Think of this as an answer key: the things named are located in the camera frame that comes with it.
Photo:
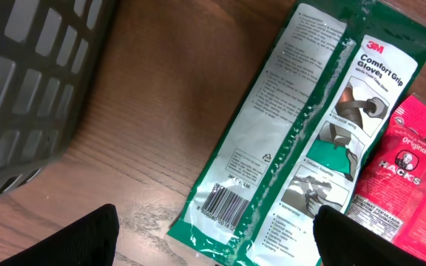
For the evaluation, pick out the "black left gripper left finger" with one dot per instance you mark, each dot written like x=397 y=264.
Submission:
x=89 y=241

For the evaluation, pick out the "grey plastic mesh basket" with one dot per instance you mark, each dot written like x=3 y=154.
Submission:
x=49 y=52

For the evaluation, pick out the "red snack bag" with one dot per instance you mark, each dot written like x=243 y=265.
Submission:
x=390 y=196

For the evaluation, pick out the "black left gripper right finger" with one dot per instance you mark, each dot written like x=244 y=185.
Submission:
x=342 y=241

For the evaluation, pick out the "green white packet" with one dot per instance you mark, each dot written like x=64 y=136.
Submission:
x=304 y=130

